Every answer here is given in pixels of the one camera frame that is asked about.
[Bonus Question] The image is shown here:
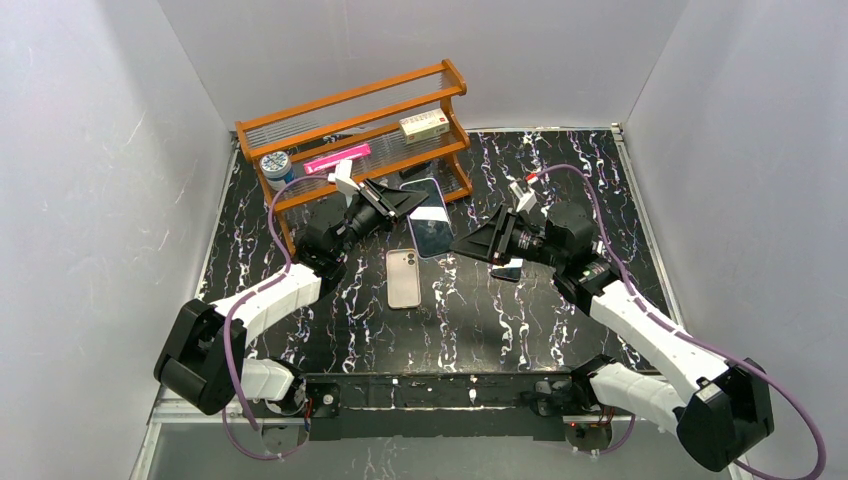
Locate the black smartphone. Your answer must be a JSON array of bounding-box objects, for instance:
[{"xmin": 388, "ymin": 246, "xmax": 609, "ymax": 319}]
[{"xmin": 490, "ymin": 258, "xmax": 524, "ymax": 283}]

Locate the phone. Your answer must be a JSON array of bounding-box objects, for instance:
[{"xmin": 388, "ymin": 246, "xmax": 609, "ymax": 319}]
[{"xmin": 401, "ymin": 178, "xmax": 454, "ymax": 259}]

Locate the pink phone case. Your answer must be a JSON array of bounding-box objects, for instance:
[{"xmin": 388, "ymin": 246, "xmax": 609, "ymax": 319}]
[{"xmin": 385, "ymin": 249, "xmax": 421, "ymax": 309}]

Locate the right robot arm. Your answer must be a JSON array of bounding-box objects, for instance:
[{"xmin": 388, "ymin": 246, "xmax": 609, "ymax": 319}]
[{"xmin": 451, "ymin": 202, "xmax": 774, "ymax": 472}]

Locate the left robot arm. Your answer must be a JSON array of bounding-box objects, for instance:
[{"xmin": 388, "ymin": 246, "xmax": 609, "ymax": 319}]
[{"xmin": 153, "ymin": 179, "xmax": 427, "ymax": 418}]

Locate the pink flat box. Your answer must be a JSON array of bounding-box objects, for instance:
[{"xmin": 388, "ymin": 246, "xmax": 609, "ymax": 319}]
[{"xmin": 303, "ymin": 143, "xmax": 372, "ymax": 175}]

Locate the orange wooden shelf rack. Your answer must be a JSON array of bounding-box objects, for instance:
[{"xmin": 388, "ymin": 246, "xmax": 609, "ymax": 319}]
[{"xmin": 235, "ymin": 58, "xmax": 474, "ymax": 258}]

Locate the white red cardboard box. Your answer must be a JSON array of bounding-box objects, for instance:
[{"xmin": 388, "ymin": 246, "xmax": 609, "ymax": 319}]
[{"xmin": 399, "ymin": 108, "xmax": 450, "ymax": 145}]

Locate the blue white round tin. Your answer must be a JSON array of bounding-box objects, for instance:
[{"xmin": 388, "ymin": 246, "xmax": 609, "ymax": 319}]
[{"xmin": 259, "ymin": 151, "xmax": 296, "ymax": 191}]

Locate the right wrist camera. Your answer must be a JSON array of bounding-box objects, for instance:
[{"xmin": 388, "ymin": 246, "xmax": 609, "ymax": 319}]
[{"xmin": 509, "ymin": 173, "xmax": 538, "ymax": 213}]

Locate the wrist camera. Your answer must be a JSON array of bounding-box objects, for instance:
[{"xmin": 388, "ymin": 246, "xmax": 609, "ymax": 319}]
[
  {"xmin": 327, "ymin": 159, "xmax": 359, "ymax": 197},
  {"xmin": 509, "ymin": 173, "xmax": 538, "ymax": 213}
]

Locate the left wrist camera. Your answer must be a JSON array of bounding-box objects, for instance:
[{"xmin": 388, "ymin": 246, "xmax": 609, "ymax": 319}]
[{"xmin": 327, "ymin": 159, "xmax": 359, "ymax": 197}]

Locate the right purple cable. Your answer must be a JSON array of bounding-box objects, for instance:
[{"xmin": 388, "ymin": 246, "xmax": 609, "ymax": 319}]
[{"xmin": 529, "ymin": 164, "xmax": 828, "ymax": 480}]

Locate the purple cable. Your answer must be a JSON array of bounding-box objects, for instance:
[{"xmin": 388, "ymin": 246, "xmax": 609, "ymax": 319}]
[
  {"xmin": 529, "ymin": 164, "xmax": 828, "ymax": 480},
  {"xmin": 221, "ymin": 174, "xmax": 339, "ymax": 462}
]

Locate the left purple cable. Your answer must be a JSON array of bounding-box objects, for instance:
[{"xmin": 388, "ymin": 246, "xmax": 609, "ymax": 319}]
[{"xmin": 221, "ymin": 174, "xmax": 339, "ymax": 462}]

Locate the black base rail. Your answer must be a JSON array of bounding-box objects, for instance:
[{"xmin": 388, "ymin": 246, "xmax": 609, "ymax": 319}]
[{"xmin": 241, "ymin": 372, "xmax": 614, "ymax": 445}]

